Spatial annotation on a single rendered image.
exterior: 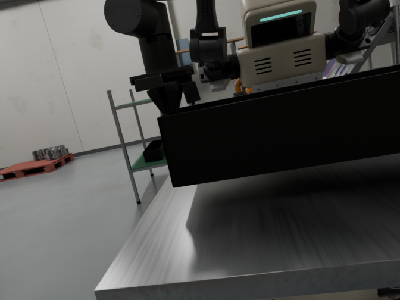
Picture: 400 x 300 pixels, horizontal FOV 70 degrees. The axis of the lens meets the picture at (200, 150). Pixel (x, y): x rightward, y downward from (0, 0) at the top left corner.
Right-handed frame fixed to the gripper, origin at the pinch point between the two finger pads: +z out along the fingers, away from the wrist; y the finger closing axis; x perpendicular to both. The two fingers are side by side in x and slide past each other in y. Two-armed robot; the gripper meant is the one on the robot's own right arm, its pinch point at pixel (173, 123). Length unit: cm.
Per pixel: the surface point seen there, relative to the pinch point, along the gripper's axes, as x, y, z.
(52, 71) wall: 538, -353, -96
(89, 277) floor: 94, -92, 93
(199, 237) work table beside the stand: -16.9, 4.1, 13.3
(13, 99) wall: 527, -449, -55
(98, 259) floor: 113, -95, 93
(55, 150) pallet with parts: 455, -342, 59
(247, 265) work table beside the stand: -23.7, 10.0, 13.3
